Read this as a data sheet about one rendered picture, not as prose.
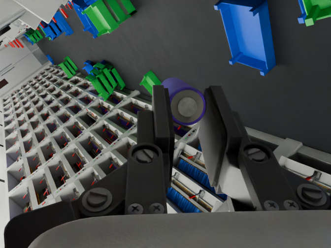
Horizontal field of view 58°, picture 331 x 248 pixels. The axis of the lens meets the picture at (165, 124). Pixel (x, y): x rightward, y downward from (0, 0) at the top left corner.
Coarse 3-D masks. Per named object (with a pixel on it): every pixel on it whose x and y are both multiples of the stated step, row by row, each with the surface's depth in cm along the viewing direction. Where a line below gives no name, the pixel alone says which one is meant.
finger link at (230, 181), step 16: (208, 96) 13; (224, 96) 13; (208, 112) 13; (224, 112) 12; (208, 128) 13; (224, 128) 11; (240, 128) 13; (208, 144) 13; (224, 144) 11; (240, 144) 12; (208, 160) 13; (224, 160) 12; (208, 176) 13; (224, 176) 12; (240, 176) 11; (288, 176) 11; (224, 192) 12; (240, 192) 11; (304, 192) 10; (320, 192) 10; (304, 208) 10; (320, 208) 9
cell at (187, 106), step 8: (168, 80) 18; (176, 80) 17; (168, 88) 16; (176, 88) 14; (184, 88) 14; (192, 88) 14; (176, 96) 14; (184, 96) 14; (192, 96) 14; (200, 96) 14; (176, 104) 14; (184, 104) 14; (192, 104) 14; (200, 104) 14; (176, 112) 14; (184, 112) 14; (192, 112) 14; (200, 112) 14; (176, 120) 14; (184, 120) 14; (192, 120) 14
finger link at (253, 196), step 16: (256, 144) 11; (240, 160) 11; (256, 160) 10; (272, 160) 10; (256, 176) 10; (272, 176) 10; (256, 192) 9; (272, 192) 9; (288, 192) 9; (240, 208) 11; (256, 208) 9; (272, 208) 9; (288, 208) 9
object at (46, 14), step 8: (16, 0) 21; (24, 0) 21; (32, 0) 21; (40, 0) 22; (48, 0) 22; (56, 0) 22; (32, 8) 22; (40, 8) 22; (48, 8) 22; (56, 8) 22; (40, 16) 22; (48, 16) 22
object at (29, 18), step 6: (30, 12) 30; (24, 18) 30; (30, 18) 30; (36, 18) 30; (12, 24) 81; (18, 24) 67; (30, 24) 30; (36, 24) 30; (12, 30) 81; (18, 30) 82; (6, 36) 81; (12, 36) 82
